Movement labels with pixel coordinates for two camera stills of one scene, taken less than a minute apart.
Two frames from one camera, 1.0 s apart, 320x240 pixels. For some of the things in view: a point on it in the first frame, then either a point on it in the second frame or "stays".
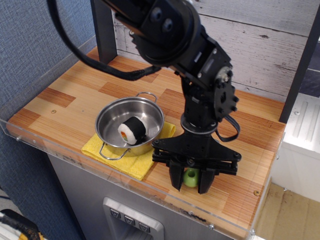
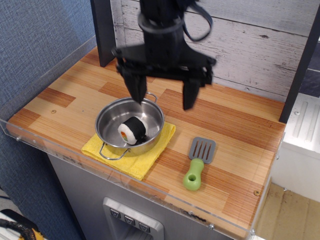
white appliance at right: x=297 y=168 stays
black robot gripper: x=197 y=151 → x=165 y=51
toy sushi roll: x=133 y=131 stays
